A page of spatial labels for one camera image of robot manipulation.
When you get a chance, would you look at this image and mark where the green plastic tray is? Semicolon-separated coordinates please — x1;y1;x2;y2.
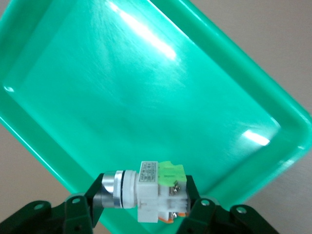
0;0;312;232

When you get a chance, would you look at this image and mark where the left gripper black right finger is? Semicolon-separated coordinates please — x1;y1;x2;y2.
177;174;276;234

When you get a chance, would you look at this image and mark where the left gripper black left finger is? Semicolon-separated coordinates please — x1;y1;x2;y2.
0;172;108;234

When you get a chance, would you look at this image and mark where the green pushbutton switch white body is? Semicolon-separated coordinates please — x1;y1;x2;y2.
101;160;191;224

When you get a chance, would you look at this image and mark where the brown table mat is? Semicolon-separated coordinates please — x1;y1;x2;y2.
0;0;312;234

